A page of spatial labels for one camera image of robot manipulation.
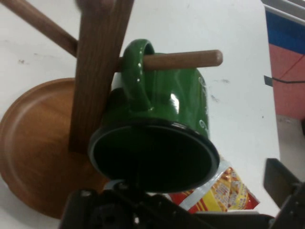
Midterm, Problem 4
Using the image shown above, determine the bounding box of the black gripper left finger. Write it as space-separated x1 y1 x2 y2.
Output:
59 183 210 229

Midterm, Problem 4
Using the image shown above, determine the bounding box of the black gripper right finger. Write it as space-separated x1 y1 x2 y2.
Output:
263 157 305 229

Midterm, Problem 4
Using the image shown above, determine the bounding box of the green enamel mug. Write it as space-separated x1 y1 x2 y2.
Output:
87 38 220 194

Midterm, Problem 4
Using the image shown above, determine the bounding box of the yellow red snack packet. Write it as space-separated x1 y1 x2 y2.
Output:
168 159 261 214

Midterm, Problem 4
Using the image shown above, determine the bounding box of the wooden mug tree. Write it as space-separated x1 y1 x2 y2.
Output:
0 0 224 219

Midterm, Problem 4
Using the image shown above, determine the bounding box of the grey table leg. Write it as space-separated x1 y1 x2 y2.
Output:
261 0 305 25

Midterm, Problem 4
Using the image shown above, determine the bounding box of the thin black floor cable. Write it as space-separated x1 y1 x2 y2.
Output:
271 76 305 84

